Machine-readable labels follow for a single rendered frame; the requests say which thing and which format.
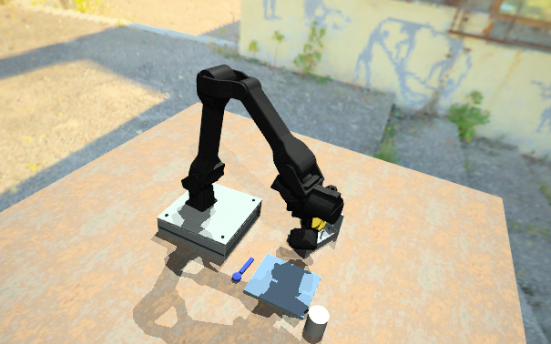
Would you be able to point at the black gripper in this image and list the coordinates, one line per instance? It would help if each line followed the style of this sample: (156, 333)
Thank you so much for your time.
(304, 237)

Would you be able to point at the light blue square mat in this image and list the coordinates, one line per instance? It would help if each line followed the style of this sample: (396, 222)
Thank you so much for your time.
(283, 285)

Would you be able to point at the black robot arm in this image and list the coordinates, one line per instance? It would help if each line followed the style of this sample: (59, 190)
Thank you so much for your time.
(293, 159)

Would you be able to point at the yellow round plate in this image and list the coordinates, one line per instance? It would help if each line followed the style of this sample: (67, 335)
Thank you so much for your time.
(318, 223)

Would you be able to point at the dark grey cylinder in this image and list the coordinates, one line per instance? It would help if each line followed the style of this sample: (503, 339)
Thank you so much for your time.
(316, 321)

